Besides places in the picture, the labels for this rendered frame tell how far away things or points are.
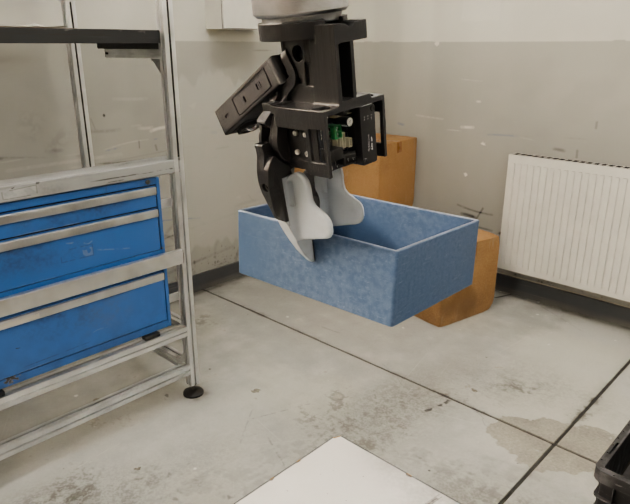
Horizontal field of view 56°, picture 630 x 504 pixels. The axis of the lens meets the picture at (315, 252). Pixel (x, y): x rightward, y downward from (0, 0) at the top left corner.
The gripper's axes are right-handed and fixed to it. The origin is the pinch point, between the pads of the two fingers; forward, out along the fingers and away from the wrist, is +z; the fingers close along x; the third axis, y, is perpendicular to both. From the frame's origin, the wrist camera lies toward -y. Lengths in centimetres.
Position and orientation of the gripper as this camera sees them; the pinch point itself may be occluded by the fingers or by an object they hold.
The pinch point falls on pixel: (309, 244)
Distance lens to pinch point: 56.8
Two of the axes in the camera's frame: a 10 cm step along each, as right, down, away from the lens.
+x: 7.1, -3.5, 6.1
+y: 7.0, 2.3, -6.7
